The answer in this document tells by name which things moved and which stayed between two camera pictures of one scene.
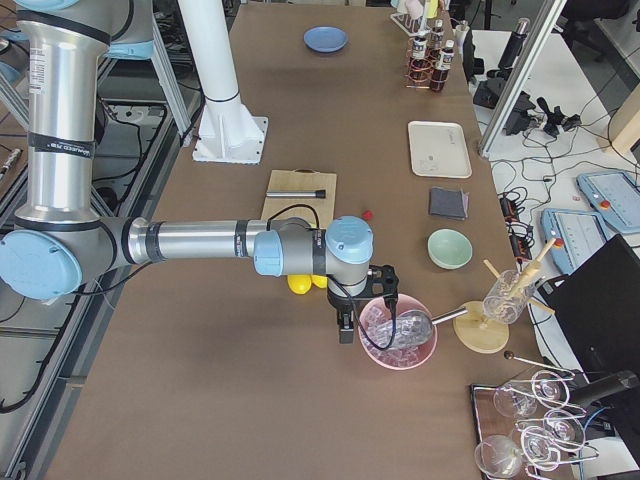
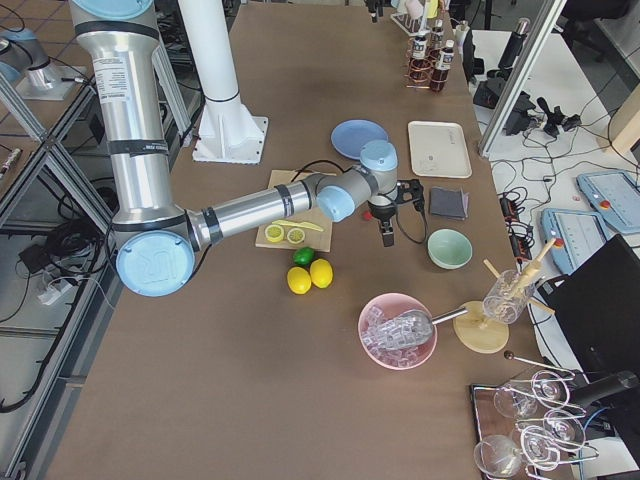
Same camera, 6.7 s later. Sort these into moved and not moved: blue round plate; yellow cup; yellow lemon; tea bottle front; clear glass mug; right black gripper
Moved: right black gripper; blue round plate
Not moved: clear glass mug; yellow cup; tea bottle front; yellow lemon
